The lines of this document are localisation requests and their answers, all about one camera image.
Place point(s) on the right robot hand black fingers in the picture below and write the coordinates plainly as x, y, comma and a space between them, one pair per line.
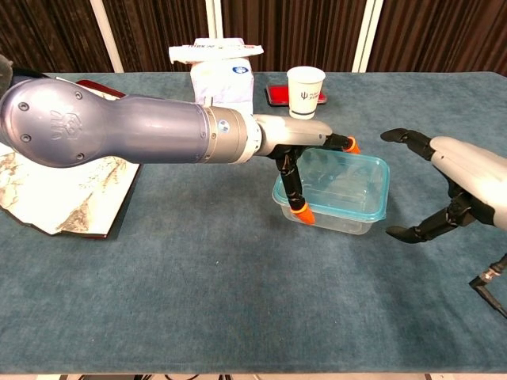
475, 174

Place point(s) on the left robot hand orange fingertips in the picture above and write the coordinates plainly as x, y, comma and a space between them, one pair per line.
293, 132

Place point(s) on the teal container lid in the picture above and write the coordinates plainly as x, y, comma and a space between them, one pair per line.
356, 178

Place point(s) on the clear plastic container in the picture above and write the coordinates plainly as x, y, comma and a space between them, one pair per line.
344, 223

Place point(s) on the left robot arm grey-blue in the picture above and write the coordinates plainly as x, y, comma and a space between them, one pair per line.
119, 126

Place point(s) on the white paper cup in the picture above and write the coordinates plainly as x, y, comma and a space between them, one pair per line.
305, 95

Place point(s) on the red ink pad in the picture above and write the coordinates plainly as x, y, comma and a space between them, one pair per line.
277, 95

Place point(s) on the white tissue pack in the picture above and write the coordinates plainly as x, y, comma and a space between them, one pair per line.
226, 87

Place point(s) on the blue table cloth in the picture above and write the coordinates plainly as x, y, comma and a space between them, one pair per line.
237, 297

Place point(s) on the painted paper folding fan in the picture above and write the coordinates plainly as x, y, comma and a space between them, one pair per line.
67, 198

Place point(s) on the white partition post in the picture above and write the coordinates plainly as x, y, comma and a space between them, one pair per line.
105, 35
368, 35
217, 20

